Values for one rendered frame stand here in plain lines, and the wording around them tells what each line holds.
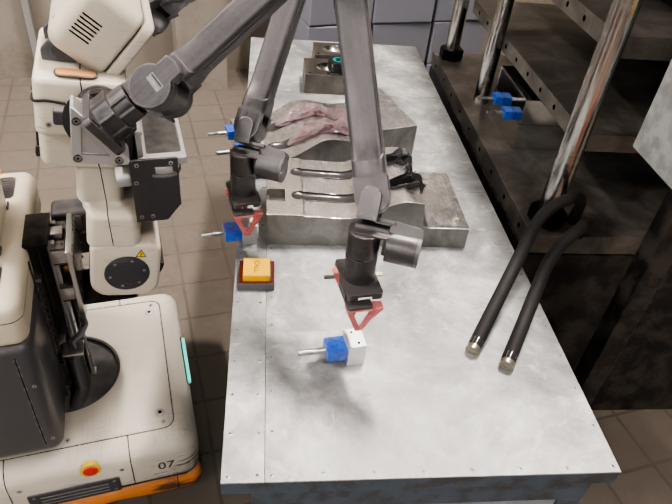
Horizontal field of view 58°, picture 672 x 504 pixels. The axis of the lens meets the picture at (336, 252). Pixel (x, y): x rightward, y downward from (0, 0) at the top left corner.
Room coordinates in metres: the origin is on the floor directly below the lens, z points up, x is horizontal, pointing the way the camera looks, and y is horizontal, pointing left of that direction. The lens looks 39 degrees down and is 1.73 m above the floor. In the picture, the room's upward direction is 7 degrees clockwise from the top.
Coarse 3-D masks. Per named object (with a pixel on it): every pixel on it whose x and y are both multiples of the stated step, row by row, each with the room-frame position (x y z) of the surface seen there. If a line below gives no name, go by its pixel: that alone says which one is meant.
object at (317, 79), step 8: (304, 64) 2.10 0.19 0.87; (312, 64) 2.11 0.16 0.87; (320, 64) 2.13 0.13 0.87; (304, 72) 2.07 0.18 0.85; (312, 72) 2.04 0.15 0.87; (320, 72) 2.05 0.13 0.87; (328, 72) 2.05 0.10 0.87; (304, 80) 2.05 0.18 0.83; (312, 80) 2.02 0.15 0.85; (320, 80) 2.02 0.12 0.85; (328, 80) 2.03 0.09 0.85; (336, 80) 2.03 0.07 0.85; (304, 88) 2.02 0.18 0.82; (312, 88) 2.02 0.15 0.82; (320, 88) 2.03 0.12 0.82; (328, 88) 2.03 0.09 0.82; (336, 88) 2.03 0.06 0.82
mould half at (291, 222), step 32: (288, 192) 1.25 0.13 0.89; (320, 192) 1.27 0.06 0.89; (352, 192) 1.29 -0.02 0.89; (416, 192) 1.25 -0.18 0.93; (448, 192) 1.38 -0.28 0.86; (288, 224) 1.15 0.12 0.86; (320, 224) 1.17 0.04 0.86; (384, 224) 1.19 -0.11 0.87; (416, 224) 1.20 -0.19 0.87; (448, 224) 1.23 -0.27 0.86
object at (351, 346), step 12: (336, 336) 0.83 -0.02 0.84; (348, 336) 0.82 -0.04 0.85; (360, 336) 0.83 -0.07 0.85; (324, 348) 0.81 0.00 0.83; (336, 348) 0.80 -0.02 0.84; (348, 348) 0.80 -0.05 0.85; (360, 348) 0.80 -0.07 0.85; (336, 360) 0.79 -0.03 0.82; (348, 360) 0.80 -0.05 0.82; (360, 360) 0.80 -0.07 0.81
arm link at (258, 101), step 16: (288, 0) 1.35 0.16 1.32; (304, 0) 1.37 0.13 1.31; (272, 16) 1.33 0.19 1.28; (288, 16) 1.33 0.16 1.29; (272, 32) 1.31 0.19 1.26; (288, 32) 1.31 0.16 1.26; (272, 48) 1.29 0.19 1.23; (288, 48) 1.31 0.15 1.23; (256, 64) 1.27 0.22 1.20; (272, 64) 1.26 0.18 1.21; (256, 80) 1.25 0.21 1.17; (272, 80) 1.24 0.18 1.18; (256, 96) 1.22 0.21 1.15; (272, 96) 1.24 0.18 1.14; (240, 112) 1.20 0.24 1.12; (256, 112) 1.19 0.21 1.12; (256, 128) 1.17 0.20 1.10
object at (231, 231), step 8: (224, 224) 1.15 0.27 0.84; (232, 224) 1.16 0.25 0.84; (248, 224) 1.15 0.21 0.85; (256, 224) 1.15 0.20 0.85; (216, 232) 1.13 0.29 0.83; (224, 232) 1.13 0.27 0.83; (232, 232) 1.13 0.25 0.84; (240, 232) 1.13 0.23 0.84; (256, 232) 1.15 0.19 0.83; (232, 240) 1.13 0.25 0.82; (248, 240) 1.14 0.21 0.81; (256, 240) 1.15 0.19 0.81
